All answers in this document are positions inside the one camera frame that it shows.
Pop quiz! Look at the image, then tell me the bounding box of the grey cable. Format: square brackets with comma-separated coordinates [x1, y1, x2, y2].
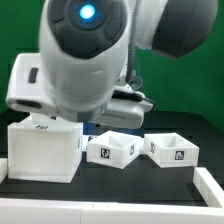
[125, 0, 158, 108]

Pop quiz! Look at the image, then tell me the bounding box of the large white drawer cabinet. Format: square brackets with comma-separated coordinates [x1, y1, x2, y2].
[8, 115, 83, 183]

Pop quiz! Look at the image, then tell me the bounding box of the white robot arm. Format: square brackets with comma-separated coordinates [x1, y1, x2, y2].
[6, 0, 218, 129]

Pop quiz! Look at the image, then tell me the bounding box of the white left fence block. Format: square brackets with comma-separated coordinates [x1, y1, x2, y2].
[0, 158, 8, 184]

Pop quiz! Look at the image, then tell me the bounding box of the white right fence rail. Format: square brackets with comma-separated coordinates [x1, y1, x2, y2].
[193, 167, 224, 209]

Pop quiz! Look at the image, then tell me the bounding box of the white fence rail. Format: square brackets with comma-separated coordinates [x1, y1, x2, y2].
[193, 167, 224, 209]
[0, 199, 224, 224]

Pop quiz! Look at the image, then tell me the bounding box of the white drawer box front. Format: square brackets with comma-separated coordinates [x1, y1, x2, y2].
[86, 131, 142, 169]

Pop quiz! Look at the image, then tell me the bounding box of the white front fence rail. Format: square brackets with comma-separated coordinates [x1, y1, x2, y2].
[0, 199, 224, 224]

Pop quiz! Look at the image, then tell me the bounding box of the white drawer box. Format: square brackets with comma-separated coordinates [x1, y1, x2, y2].
[86, 131, 142, 169]
[144, 133, 199, 168]

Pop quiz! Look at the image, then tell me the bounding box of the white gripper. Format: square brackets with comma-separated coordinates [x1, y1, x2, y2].
[6, 53, 154, 129]

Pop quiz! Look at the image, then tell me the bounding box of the white marker plate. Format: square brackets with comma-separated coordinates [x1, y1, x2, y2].
[82, 135, 144, 154]

